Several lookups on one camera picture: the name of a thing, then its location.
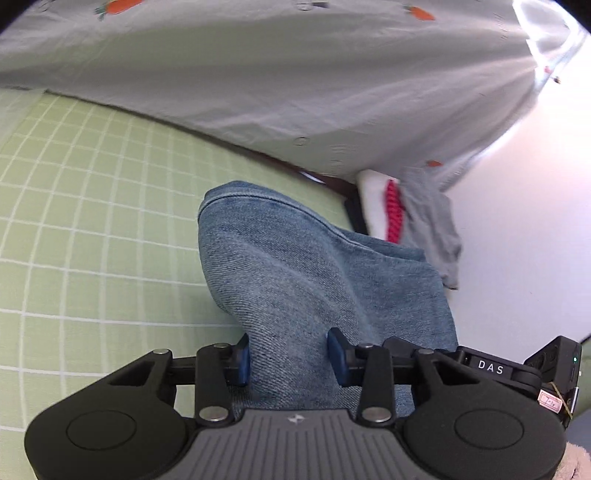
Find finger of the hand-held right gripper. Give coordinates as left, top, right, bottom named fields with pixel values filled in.
left=383, top=337, right=465, bottom=370

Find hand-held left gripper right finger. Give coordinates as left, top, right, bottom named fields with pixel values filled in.
left=327, top=328, right=467, bottom=428

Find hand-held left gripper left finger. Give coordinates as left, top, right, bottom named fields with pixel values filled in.
left=107, top=335, right=252, bottom=426

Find blue denim jeans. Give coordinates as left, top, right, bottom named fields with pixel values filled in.
left=198, top=181, right=460, bottom=416

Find grey knit shirt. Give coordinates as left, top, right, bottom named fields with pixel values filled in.
left=398, top=167, right=463, bottom=291

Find red checked shirt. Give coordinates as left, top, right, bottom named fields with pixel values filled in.
left=384, top=179, right=406, bottom=244

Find white garment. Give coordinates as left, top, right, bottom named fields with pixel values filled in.
left=356, top=169, right=407, bottom=243

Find green grid mat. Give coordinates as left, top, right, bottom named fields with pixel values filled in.
left=0, top=85, right=370, bottom=480

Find grey carrot-printed sheet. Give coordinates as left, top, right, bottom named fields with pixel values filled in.
left=0, top=0, right=541, bottom=192

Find brown wooden bed frame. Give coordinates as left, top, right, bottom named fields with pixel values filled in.
left=295, top=168, right=358, bottom=197

